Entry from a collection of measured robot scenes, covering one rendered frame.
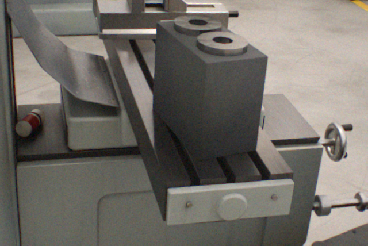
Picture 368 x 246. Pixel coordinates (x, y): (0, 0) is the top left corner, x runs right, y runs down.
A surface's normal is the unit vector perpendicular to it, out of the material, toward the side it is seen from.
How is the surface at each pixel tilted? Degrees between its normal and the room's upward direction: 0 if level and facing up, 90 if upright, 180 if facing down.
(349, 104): 0
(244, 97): 90
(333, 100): 0
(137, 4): 90
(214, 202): 90
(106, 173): 90
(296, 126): 0
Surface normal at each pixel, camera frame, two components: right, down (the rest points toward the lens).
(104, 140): 0.23, 0.44
